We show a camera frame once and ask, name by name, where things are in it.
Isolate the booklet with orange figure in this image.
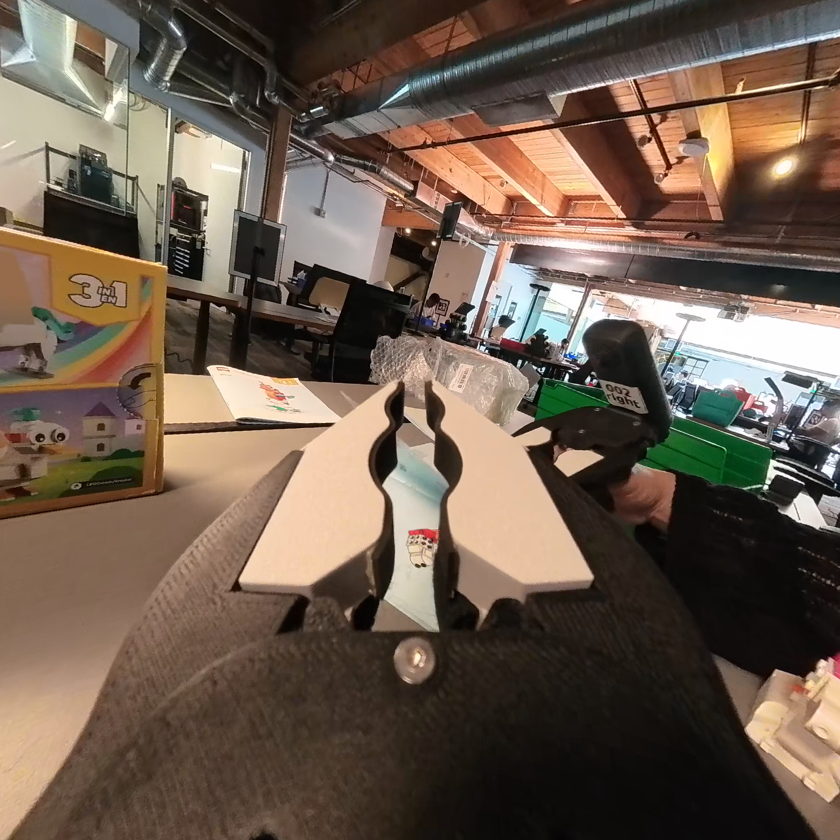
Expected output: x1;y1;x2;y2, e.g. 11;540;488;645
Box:
206;364;342;426

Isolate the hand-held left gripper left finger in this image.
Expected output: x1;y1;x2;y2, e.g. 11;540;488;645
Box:
238;381;406;601

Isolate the black office chair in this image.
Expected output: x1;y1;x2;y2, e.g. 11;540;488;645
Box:
328;282;416;385

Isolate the white and red lego model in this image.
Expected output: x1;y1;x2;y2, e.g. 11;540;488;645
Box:
745;655;840;803

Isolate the person's right forearm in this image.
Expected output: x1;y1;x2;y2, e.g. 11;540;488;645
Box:
633;471;840;680

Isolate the person's right hand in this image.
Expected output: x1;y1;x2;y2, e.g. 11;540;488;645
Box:
609;469;678;532

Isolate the monitor on stand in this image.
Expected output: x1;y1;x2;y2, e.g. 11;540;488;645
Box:
228;209;287;371

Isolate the yellow lego box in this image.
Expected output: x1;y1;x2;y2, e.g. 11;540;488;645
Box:
0;226;168;519

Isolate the background table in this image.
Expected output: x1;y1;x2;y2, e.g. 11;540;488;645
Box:
164;274;342;371

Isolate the green tote bag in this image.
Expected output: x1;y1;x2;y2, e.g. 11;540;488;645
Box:
692;387;747;427

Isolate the green plastic bin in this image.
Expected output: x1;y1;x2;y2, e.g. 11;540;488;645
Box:
533;377;774;490

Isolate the bubble wrap package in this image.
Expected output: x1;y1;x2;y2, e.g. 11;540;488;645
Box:
369;331;542;427

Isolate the metal ventilation duct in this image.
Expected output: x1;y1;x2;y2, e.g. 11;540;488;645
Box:
302;0;840;139

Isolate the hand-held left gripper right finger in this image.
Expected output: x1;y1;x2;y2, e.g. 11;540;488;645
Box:
425;381;596;611

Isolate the black ceiling pipe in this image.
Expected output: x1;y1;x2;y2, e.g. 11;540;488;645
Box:
386;73;840;155

